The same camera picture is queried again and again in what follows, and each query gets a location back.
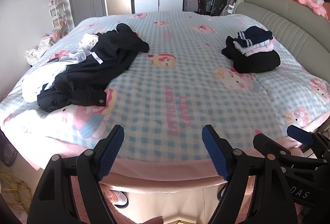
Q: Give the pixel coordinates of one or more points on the checkered printed pillow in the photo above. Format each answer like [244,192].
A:
[288,95]

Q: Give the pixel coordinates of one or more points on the grey padded headboard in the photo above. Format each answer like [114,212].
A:
[283,20]

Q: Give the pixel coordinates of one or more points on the white charger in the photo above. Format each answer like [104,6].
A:
[229,9]

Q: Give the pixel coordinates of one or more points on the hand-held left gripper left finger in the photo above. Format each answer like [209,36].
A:
[110,153]

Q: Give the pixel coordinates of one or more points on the white slipper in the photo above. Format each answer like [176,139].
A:
[120,197]

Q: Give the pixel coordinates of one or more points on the pink white plush toy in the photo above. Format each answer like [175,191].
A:
[314,2]

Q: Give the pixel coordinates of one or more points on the printed checkered blanket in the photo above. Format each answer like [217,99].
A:
[167,79]

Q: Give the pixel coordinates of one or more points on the black jacket with white stripe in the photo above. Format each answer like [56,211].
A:
[85,77]

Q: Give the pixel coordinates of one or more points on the person's pink fleece clothing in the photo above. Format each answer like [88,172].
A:
[314,216]

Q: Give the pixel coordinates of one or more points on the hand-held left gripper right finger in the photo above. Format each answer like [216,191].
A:
[215,154]

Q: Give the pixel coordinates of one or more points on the cream garment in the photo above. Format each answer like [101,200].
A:
[89,40]

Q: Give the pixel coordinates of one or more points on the pale clothes pile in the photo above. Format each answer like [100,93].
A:
[38,50]

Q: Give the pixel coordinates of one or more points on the white printed folded garment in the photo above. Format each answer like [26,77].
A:
[251,50]

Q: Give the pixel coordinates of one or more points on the white shelf rack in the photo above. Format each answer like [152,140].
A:
[60,17]

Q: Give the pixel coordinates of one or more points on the cream bed frame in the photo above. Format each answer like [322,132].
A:
[159,199]

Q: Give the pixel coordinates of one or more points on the navy striped folded garment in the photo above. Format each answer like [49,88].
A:
[257,33]

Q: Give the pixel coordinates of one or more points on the black folded garment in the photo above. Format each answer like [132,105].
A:
[255,61]

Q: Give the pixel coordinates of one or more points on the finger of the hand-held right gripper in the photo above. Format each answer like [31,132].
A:
[299,134]
[260,142]

